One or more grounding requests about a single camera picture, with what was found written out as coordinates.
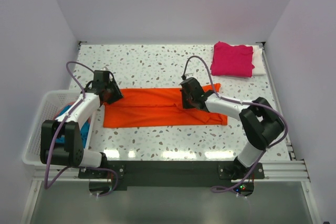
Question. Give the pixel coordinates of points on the pink garment in basket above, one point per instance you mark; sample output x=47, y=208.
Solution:
x=63, y=110

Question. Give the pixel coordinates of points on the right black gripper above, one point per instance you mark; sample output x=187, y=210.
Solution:
x=185, y=105

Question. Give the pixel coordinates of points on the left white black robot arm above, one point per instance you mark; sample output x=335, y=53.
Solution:
x=69, y=153

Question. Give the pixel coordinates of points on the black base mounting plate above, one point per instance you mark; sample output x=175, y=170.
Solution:
x=221, y=174

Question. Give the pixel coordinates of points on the white plastic laundry basket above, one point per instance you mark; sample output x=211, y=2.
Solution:
x=51, y=103

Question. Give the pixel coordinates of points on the folded magenta t-shirt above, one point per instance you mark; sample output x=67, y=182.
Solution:
x=233, y=61

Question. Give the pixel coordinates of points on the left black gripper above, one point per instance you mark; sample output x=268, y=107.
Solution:
x=118, y=95

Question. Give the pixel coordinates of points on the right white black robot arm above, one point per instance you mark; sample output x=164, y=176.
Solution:
x=261, y=123

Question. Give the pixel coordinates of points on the orange t-shirt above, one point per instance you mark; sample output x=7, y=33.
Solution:
x=155, y=107

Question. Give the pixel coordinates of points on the blue t-shirt in basket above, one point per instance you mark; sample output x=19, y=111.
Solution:
x=84, y=131

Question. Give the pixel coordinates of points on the folded white t-shirt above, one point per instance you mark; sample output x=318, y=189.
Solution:
x=257, y=62

